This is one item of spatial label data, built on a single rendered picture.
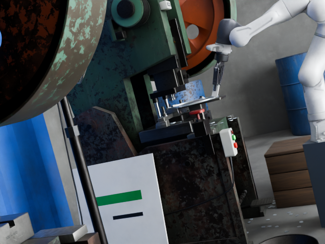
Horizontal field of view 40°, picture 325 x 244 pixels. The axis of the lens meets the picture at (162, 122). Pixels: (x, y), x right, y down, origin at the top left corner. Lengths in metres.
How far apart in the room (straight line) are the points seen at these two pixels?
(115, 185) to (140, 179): 0.15
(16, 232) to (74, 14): 0.53
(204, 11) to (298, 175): 1.15
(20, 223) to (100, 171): 1.42
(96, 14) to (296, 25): 4.68
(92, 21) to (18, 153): 2.01
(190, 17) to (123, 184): 1.14
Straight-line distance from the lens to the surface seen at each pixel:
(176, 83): 2.49
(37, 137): 3.27
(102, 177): 2.51
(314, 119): 2.40
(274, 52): 5.77
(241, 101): 5.86
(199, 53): 2.86
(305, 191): 2.89
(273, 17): 2.33
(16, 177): 3.08
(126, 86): 2.49
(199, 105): 2.49
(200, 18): 2.90
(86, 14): 1.16
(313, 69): 2.31
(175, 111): 2.51
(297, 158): 2.83
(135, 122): 2.49
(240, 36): 2.30
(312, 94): 2.41
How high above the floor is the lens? 0.92
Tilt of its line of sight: 5 degrees down
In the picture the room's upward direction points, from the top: 14 degrees counter-clockwise
